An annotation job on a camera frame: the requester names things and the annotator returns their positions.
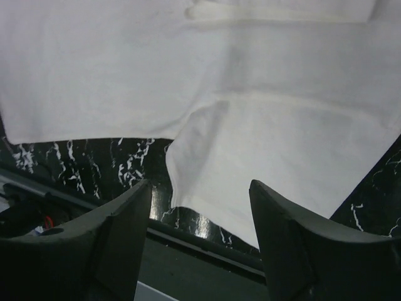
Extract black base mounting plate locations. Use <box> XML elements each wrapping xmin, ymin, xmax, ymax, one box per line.
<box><xmin>1</xmin><ymin>169</ymin><xmax>268</xmax><ymax>300</ymax></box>

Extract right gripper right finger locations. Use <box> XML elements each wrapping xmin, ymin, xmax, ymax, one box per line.
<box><xmin>249</xmin><ymin>180</ymin><xmax>400</xmax><ymax>300</ymax></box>

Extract black patterned table mat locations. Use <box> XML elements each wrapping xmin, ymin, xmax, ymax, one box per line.
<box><xmin>1</xmin><ymin>135</ymin><xmax>400</xmax><ymax>256</ymax></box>

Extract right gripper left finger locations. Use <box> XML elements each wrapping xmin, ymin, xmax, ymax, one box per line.
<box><xmin>1</xmin><ymin>180</ymin><xmax>152</xmax><ymax>300</ymax></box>

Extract white t shirt red print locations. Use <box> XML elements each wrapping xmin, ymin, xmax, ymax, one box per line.
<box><xmin>1</xmin><ymin>1</ymin><xmax>400</xmax><ymax>246</ymax></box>

